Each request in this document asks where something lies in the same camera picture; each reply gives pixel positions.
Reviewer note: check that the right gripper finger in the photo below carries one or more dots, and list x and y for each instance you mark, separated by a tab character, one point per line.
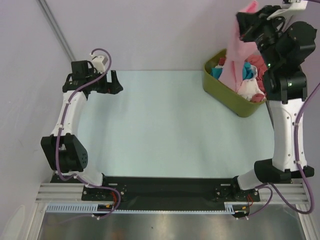
249	34
247	19

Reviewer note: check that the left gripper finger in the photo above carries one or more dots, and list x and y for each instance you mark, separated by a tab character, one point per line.
117	87
113	75

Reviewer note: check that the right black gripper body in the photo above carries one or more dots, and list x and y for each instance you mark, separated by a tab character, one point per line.
269	31

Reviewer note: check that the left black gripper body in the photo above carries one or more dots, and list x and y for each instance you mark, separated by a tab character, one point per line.
101	86

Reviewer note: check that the pink t shirt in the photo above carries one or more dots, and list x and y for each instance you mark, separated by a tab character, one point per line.
236	53

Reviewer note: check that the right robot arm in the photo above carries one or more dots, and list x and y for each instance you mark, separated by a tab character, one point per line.
285	83

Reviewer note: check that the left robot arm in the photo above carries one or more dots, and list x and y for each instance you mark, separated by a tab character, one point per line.
64	152

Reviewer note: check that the coral red t shirt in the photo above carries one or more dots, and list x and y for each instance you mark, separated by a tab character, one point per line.
258	62

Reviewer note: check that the teal t shirt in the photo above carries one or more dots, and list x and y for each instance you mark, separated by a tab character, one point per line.
249	71

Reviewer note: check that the white t shirt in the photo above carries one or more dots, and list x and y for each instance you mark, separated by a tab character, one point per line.
250	91

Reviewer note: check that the olive green plastic bin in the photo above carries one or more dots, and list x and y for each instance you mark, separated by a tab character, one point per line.
230	99

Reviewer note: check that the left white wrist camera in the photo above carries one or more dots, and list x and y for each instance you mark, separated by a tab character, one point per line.
99	62

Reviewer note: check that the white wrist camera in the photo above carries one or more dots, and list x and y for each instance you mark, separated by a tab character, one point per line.
99	62
289	8

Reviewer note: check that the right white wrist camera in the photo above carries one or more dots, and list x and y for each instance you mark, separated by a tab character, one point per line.
289	8

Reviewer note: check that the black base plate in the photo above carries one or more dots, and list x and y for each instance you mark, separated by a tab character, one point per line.
173	195

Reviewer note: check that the aluminium frame rail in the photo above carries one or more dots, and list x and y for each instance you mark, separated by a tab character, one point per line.
294	193

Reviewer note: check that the white slotted cable duct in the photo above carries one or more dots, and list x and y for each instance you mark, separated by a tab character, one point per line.
93	208

